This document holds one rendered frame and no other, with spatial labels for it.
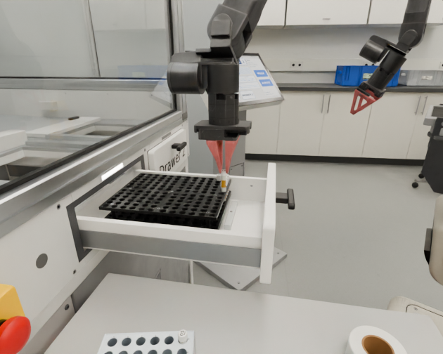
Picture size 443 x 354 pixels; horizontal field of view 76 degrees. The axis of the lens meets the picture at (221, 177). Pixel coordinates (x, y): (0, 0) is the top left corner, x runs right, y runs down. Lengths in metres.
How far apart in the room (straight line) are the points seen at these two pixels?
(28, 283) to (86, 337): 0.12
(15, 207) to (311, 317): 0.47
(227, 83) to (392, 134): 3.38
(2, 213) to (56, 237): 0.11
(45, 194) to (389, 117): 3.55
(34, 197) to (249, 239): 0.32
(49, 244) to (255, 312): 0.34
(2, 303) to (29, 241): 0.10
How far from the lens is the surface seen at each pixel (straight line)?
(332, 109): 3.52
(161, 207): 0.53
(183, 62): 0.55
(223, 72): 0.51
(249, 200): 0.69
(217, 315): 0.52
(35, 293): 0.52
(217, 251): 0.47
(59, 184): 0.51
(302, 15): 3.76
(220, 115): 0.51
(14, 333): 0.40
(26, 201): 0.46
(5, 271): 0.47
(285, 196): 0.55
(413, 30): 1.03
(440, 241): 0.84
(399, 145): 3.87
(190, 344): 0.44
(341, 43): 4.20
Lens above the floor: 1.15
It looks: 22 degrees down
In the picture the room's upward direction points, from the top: straight up
